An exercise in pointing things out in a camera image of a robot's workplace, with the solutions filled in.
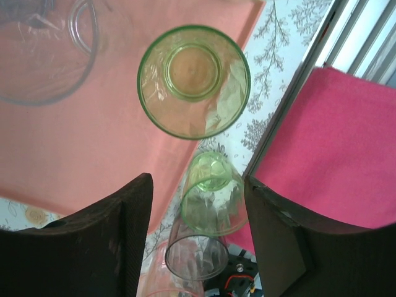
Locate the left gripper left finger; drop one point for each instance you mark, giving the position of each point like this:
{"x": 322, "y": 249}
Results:
{"x": 77, "y": 256}

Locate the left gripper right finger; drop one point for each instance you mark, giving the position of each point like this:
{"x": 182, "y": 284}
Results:
{"x": 325, "y": 263}

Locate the red-rimmed pink glass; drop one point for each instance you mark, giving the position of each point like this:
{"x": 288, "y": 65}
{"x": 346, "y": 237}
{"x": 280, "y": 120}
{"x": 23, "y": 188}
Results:
{"x": 161, "y": 278}

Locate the small dark grey glass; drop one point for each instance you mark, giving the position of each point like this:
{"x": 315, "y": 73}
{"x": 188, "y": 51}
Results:
{"x": 195, "y": 260}

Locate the small green glass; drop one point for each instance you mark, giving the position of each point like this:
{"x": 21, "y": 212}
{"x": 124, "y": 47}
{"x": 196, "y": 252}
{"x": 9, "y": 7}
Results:
{"x": 213, "y": 185}

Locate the clear glass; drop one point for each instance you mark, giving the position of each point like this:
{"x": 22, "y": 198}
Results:
{"x": 37, "y": 77}

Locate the wide green glass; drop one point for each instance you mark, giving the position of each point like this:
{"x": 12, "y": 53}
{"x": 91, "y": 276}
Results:
{"x": 193, "y": 74}

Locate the pink rectangular tray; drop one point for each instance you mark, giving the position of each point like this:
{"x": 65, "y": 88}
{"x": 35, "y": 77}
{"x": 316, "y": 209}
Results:
{"x": 92, "y": 139}

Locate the magenta towel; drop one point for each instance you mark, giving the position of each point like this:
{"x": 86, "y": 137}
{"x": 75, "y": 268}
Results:
{"x": 325, "y": 139}

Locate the floral tablecloth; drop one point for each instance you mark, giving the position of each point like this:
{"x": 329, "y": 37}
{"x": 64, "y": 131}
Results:
{"x": 278, "y": 46}

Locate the aluminium table edge rail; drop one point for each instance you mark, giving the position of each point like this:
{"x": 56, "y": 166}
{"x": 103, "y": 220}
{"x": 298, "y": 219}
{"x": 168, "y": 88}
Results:
{"x": 355, "y": 37}

